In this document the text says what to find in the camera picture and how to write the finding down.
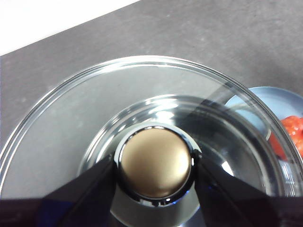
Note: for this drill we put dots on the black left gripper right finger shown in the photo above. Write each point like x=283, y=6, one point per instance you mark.
x=232, y=203

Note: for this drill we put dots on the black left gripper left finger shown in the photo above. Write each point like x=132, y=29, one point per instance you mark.
x=71, y=203

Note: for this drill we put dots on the glass lid with green knob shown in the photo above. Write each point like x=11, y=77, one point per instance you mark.
x=155, y=163

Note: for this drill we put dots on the orange pumpkin with green stem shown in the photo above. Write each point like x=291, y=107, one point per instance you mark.
x=293, y=127

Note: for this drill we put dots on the blue round plate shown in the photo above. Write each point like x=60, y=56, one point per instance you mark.
x=272, y=99

